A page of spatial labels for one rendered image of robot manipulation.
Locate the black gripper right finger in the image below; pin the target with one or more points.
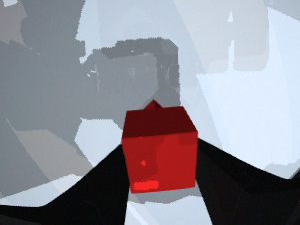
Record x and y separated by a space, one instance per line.
237 193

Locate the red cube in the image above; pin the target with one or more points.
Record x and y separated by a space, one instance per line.
160 147
153 105

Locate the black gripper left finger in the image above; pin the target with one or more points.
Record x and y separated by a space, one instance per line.
99 198

